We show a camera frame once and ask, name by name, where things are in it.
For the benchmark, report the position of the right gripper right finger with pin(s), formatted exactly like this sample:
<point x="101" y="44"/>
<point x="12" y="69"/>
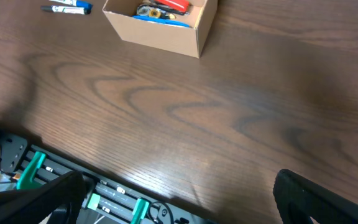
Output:
<point x="300" y="200"/>

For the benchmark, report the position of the orange stapler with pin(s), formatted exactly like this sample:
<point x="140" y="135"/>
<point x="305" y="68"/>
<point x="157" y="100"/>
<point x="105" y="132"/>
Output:
<point x="178" y="5"/>

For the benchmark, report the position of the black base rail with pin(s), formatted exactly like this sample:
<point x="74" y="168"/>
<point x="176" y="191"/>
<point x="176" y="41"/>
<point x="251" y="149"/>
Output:
<point x="30" y="167"/>

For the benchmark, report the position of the blue whiteboard duster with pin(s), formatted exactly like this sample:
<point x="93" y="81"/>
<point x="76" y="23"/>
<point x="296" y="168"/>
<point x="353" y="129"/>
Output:
<point x="161" y="21"/>

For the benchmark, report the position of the black whiteboard marker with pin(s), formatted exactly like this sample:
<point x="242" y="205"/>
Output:
<point x="66" y="10"/>

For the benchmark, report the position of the blue whiteboard marker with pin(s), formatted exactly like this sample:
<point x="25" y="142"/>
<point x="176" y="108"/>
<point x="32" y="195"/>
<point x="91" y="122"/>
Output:
<point x="76" y="3"/>

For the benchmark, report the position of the brown cardboard box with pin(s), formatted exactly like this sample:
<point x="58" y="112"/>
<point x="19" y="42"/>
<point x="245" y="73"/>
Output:
<point x="182" y="40"/>

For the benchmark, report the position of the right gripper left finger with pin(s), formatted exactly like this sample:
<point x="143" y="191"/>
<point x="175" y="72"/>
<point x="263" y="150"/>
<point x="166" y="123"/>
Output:
<point x="60" y="200"/>

